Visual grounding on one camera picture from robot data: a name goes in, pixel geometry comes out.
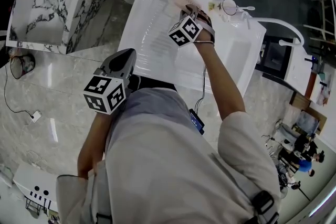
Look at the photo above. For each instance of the person's left forearm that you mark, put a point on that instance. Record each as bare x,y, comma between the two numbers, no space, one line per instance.
92,144

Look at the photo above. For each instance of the small white sink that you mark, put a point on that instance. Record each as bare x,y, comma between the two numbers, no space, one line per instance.
299,73

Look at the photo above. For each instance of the white panel with black holes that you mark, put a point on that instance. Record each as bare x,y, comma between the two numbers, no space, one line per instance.
31,178

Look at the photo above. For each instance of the white curved faucet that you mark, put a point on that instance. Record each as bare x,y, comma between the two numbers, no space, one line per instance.
278,23

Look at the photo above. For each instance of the person's right forearm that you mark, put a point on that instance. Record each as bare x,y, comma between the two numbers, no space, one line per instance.
220,78

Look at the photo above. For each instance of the blue battery pack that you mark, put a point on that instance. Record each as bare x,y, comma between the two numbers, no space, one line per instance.
197,120

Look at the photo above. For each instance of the person's light grey clothing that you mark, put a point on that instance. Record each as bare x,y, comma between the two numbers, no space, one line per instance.
168,160

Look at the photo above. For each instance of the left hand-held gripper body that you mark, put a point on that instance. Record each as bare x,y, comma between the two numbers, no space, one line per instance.
98,86

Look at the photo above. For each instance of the thin brown wristband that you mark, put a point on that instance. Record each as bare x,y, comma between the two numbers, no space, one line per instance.
207,42

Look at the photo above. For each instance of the person's black trousers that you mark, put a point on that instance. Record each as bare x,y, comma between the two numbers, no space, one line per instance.
152,85

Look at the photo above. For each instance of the white power adapter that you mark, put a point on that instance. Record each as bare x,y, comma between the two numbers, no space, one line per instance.
36,116

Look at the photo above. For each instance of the person's right hand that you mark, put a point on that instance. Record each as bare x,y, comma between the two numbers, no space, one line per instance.
204,18

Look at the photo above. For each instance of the large white ceramic sink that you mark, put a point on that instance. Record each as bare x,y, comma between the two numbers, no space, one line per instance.
157,42

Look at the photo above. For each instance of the wooden sink stand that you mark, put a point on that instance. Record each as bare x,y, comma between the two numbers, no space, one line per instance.
299,101

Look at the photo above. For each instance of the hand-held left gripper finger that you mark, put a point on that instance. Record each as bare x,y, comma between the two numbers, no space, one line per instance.
113,63
130,68

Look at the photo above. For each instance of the small yellow packet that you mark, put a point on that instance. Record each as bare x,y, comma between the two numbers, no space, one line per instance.
214,6

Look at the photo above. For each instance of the clear glass cup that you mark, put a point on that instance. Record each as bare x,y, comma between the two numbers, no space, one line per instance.
229,8

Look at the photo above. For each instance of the marble pattern sink cabinet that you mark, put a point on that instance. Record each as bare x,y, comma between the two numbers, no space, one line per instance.
42,15

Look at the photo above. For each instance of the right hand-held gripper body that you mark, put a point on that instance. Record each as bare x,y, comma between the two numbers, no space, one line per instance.
186,31

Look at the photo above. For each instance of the black sink stand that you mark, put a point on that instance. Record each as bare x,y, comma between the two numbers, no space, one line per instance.
273,57

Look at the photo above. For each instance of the white toothbrush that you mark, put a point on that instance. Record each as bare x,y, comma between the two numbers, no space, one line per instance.
246,8

